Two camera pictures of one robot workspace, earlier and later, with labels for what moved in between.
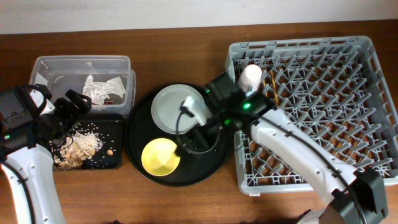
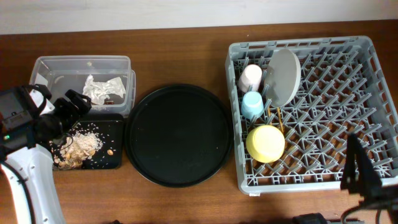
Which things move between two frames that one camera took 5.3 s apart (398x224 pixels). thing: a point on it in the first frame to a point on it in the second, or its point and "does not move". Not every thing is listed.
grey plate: [166, 108] to [282, 78]
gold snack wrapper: [109, 102] does not move
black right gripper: [215, 132] to [361, 168]
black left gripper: [66, 107] does not move
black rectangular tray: [109, 127] does not move
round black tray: [178, 134] does not move
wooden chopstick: [275, 86] to [280, 119]
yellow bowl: [158, 158] to [265, 143]
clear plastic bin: [108, 81] does not move
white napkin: [97, 91] does not move
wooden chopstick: [264, 84] to [269, 113]
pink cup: [250, 77] does not move
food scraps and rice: [75, 149] does not move
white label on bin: [40, 79] does not move
